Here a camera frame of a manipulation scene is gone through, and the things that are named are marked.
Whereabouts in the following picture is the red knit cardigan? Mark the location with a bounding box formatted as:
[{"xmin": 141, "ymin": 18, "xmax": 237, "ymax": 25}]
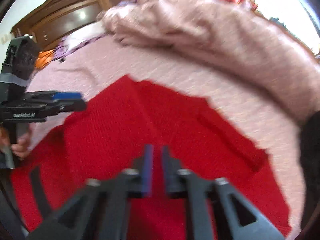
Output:
[{"xmin": 10, "ymin": 76, "xmax": 291, "ymax": 239}]

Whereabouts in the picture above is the person left hand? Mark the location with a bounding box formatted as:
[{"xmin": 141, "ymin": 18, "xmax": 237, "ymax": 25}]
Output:
[{"xmin": 1, "ymin": 126, "xmax": 33, "ymax": 160}]

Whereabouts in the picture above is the orange object by bed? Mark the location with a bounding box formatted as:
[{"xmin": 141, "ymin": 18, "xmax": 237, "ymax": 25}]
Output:
[{"xmin": 35, "ymin": 49, "xmax": 55, "ymax": 70}]

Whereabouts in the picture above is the white lilac pillow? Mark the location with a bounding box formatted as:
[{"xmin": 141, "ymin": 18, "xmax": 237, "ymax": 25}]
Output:
[{"xmin": 54, "ymin": 22, "xmax": 106, "ymax": 60}]

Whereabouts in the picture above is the dark wooden headboard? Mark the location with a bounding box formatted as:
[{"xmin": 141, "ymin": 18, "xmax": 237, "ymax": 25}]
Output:
[{"xmin": 11, "ymin": 0, "xmax": 130, "ymax": 50}]

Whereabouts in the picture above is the pink floral bed sheet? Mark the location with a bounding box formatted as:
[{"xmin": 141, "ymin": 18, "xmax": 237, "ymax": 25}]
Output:
[{"xmin": 29, "ymin": 35, "xmax": 305, "ymax": 239}]

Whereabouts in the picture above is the black garment pile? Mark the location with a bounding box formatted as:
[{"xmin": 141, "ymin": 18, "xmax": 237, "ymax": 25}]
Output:
[{"xmin": 299, "ymin": 112, "xmax": 320, "ymax": 228}]

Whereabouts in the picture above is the pink floral duvet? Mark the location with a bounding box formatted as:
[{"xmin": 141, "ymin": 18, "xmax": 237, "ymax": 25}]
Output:
[{"xmin": 97, "ymin": 0, "xmax": 319, "ymax": 122}]

